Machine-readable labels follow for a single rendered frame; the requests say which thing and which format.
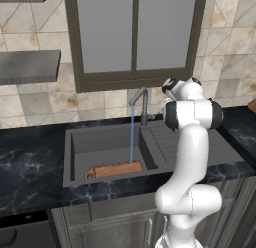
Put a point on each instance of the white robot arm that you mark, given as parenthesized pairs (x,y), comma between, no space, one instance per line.
(191,152)

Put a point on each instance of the blue water stream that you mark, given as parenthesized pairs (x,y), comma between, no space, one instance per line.
(132,135)

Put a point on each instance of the grey sink faucet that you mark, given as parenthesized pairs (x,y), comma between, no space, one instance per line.
(143,105)

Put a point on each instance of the dark grey sink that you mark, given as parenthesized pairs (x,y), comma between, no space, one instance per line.
(110,148)

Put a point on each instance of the brown wooden cutting board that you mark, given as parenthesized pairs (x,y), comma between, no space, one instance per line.
(115,168)

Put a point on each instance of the dark framed window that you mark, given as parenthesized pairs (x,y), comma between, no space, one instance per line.
(135,35)

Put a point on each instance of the grey cupboard door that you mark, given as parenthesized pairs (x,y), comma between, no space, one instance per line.
(113,230)
(230,215)

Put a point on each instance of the brown wooden object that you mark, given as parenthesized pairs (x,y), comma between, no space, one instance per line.
(252,105)

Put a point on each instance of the black dishwasher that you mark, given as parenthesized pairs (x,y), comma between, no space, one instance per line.
(25,232)

